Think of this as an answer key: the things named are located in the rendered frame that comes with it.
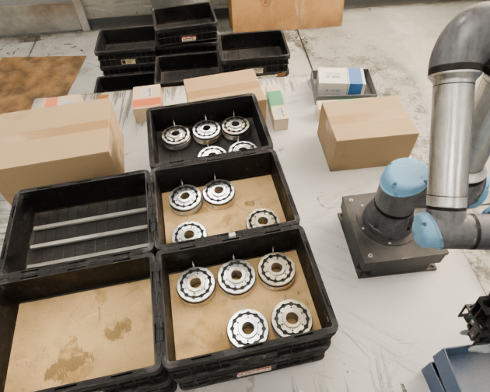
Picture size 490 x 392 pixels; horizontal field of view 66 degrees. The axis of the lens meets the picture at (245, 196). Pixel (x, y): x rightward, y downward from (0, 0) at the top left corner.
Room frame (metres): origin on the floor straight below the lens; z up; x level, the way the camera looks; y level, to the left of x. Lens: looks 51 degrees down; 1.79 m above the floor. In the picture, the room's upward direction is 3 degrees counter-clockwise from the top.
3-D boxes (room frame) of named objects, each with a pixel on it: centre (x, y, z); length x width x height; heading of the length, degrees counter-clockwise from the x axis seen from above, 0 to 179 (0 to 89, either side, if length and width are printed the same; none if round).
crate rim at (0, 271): (0.63, 0.46, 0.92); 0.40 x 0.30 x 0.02; 100
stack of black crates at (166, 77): (2.07, 0.31, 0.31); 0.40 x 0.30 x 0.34; 94
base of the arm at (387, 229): (0.67, -0.44, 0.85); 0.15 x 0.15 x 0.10
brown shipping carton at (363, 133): (1.09, -0.47, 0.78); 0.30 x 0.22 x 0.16; 94
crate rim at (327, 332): (0.40, 0.02, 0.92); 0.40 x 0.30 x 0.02; 100
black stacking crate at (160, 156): (1.00, 0.12, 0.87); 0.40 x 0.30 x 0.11; 100
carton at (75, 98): (1.36, 0.78, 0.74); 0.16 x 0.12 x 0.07; 100
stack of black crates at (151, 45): (2.44, 0.74, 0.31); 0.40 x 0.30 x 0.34; 94
